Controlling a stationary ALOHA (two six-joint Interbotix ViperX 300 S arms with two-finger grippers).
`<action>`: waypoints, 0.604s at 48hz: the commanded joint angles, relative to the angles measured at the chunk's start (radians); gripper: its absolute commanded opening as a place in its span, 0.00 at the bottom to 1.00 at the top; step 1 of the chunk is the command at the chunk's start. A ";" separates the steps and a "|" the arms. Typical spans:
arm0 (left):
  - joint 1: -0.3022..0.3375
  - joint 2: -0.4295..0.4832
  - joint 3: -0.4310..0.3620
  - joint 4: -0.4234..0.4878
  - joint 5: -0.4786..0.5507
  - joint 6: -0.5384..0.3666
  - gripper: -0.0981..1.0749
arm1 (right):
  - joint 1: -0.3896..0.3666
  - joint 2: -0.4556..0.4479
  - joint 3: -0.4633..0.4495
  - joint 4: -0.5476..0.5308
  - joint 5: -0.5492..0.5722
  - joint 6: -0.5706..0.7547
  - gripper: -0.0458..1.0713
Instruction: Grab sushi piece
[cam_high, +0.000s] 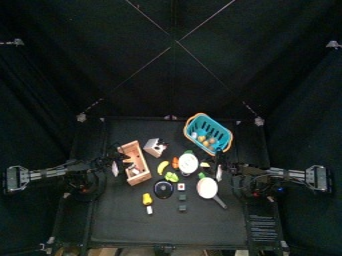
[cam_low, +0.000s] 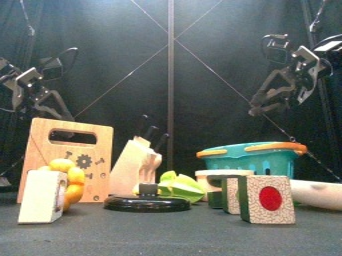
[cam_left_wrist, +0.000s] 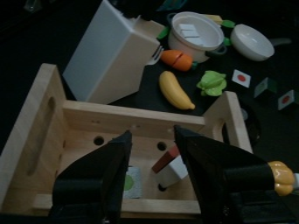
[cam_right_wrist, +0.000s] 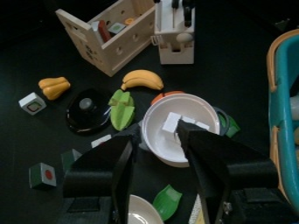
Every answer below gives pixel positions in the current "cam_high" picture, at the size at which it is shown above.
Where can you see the black bowl with blue rim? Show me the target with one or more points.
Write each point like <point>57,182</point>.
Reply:
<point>164,189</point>

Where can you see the small green toy piece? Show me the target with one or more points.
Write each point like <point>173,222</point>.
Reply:
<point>202,175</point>

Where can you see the teal basket with orange rim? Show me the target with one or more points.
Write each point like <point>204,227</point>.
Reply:
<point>218,132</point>

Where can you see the white round plate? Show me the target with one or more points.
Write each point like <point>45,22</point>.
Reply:
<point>189,163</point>

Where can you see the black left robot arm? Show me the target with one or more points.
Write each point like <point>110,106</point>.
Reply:
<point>49,172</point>

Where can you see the dark seaweed sushi roll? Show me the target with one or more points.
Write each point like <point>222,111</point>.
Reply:
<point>182,197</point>
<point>182,208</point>

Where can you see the small white and wood block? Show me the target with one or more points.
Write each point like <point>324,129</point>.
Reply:
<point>154,146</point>

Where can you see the yellow toy banana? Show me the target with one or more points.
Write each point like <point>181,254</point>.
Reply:
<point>162,167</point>

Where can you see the white toy item in box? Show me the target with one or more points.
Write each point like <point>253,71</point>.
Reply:
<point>136,171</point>

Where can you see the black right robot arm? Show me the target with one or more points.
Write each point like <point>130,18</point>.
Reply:
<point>289,174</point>

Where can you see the orange toy carrot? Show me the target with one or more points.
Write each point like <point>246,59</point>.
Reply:
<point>176,162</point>

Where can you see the open wooden box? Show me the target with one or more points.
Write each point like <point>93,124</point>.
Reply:
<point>142,165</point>

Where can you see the white sushi piece red top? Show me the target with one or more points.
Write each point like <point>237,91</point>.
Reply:
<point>181,187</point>

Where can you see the yellow toy cheese wedge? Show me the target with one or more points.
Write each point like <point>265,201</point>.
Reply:
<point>205,164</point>

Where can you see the grey metal frame bracket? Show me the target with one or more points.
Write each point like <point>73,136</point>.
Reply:
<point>333,44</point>
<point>260,121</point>
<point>81,117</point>

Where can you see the white toy egg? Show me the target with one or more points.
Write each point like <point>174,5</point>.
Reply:
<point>194,135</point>

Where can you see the green toy lettuce leaf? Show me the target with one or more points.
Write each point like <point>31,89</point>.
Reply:
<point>172,177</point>

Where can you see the small white toy piece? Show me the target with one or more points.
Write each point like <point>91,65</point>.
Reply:
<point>150,210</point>

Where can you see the green toy vegetable piece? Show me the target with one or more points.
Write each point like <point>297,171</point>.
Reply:
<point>189,152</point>

